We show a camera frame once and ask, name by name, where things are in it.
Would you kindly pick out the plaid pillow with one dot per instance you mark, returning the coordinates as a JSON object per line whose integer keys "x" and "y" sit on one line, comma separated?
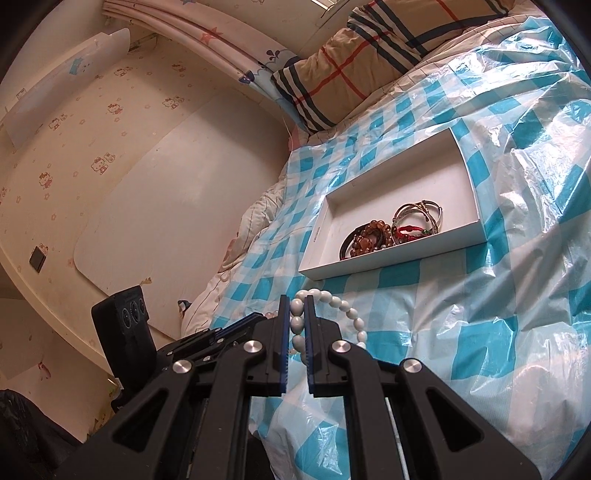
{"x": 369, "y": 60}

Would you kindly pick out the white board panel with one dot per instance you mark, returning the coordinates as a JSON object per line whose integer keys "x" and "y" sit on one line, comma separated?
{"x": 184, "y": 207}

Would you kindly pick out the patterned curtain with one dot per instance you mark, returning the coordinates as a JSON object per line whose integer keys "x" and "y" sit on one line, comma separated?
{"x": 207, "y": 41}

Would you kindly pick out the blue checked plastic sheet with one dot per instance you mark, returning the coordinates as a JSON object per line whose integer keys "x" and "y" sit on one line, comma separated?
{"x": 485, "y": 323}

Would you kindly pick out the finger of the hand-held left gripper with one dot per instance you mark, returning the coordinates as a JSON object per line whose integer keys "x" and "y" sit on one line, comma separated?
{"x": 198, "y": 348}
{"x": 240, "y": 324}

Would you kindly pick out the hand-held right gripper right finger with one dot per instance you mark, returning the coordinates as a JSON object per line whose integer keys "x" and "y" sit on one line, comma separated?
{"x": 311, "y": 350}

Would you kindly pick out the black wall socket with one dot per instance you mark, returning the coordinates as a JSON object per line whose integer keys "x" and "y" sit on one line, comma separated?
{"x": 38, "y": 259}

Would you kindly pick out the white cardboard box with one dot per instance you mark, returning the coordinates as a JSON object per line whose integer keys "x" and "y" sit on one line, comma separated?
{"x": 392, "y": 184}

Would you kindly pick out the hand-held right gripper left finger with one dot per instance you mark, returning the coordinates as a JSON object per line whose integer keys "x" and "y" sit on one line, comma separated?
{"x": 282, "y": 350}

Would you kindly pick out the thin metal bangle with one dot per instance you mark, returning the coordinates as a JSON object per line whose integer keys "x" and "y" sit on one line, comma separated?
{"x": 438, "y": 214}

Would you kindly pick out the translucent white plastic sheet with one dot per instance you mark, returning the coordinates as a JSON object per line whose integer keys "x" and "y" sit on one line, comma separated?
{"x": 69, "y": 83}

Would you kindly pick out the wide silver bangle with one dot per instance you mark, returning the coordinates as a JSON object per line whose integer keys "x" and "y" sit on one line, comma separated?
{"x": 406, "y": 210}

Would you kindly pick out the dark cloth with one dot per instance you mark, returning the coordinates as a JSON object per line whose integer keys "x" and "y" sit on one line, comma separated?
{"x": 32, "y": 438}

